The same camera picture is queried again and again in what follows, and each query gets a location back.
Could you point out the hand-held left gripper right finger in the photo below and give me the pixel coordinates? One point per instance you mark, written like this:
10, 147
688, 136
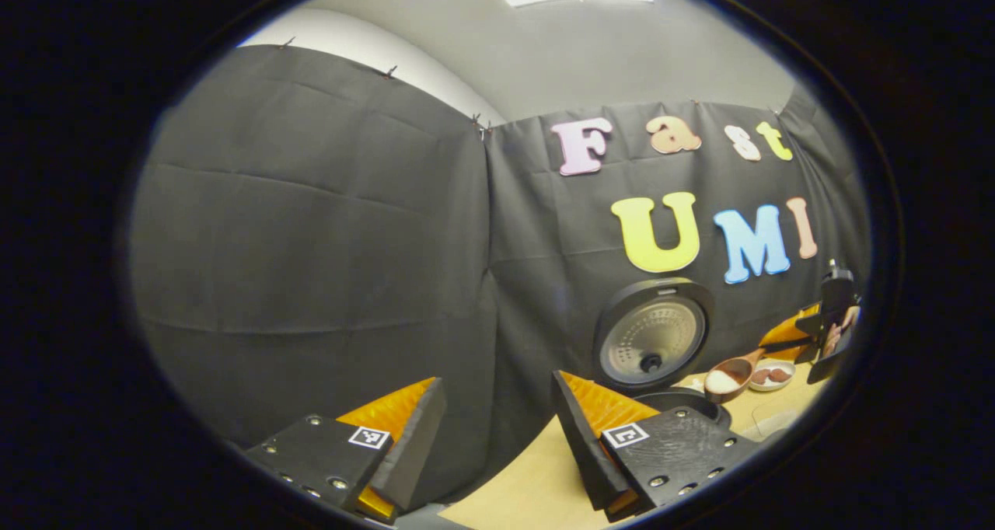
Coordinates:
583, 452

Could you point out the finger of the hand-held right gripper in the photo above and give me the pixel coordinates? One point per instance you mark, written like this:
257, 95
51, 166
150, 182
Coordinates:
789, 332

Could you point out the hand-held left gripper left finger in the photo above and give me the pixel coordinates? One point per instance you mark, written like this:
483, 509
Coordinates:
416, 452

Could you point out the dark wooden spoon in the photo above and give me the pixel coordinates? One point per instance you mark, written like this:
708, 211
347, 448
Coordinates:
745, 363

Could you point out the white rice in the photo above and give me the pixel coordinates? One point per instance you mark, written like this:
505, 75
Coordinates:
723, 381

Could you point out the black rice cooker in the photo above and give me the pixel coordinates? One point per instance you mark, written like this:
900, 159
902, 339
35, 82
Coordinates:
653, 336

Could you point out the red sausage piece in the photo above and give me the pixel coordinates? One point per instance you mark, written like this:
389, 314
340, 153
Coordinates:
760, 376
780, 374

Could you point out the white round plate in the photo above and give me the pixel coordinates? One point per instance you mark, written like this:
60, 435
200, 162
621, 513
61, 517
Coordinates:
777, 386

